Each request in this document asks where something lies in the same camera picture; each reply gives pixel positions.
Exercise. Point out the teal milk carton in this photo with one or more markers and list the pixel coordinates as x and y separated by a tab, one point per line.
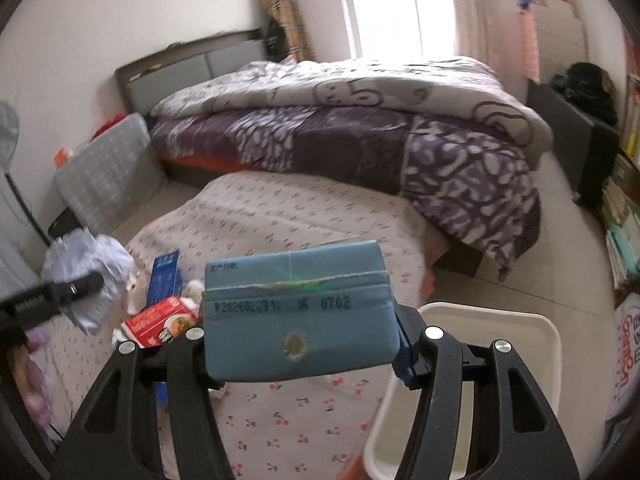
304	313

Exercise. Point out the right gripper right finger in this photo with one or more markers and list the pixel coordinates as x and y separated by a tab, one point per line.
514	434

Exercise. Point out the black cabinet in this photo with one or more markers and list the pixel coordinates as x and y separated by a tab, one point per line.
584	146

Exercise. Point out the purple gloved left hand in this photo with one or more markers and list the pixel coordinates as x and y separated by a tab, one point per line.
29	378

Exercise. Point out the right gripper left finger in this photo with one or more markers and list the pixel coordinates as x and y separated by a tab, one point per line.
114	434

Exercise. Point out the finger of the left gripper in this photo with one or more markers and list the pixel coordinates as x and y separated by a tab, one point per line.
37	305

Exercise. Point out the grey bed headboard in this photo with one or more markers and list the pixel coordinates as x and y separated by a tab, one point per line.
145	82

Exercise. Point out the grey checked covered nightstand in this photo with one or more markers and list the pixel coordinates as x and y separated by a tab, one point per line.
110	179

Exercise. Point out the crumpled white tissue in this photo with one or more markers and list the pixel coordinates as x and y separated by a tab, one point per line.
192	296

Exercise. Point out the white plastic bag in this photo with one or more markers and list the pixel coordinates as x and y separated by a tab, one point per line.
98	266

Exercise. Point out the blue toothpaste box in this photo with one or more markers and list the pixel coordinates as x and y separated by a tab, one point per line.
165	280

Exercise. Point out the plaid ironing board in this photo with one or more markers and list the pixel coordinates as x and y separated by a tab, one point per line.
286	34

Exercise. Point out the purple patterned duvet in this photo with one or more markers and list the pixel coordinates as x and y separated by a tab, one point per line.
443	135

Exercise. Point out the cherry print table cloth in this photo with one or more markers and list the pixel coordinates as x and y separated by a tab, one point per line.
303	428

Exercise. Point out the printed cardboard box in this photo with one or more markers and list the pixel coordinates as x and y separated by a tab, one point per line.
626	377

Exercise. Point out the wooden bookshelf with books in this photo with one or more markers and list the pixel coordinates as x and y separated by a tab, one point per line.
620	208

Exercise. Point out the red snack wrapper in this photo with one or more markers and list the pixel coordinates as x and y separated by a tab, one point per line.
162	323

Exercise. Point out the black bag on cabinet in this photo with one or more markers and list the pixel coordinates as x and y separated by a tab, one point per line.
589	88

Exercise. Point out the white plastic trash bin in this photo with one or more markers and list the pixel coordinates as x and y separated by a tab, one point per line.
533	336

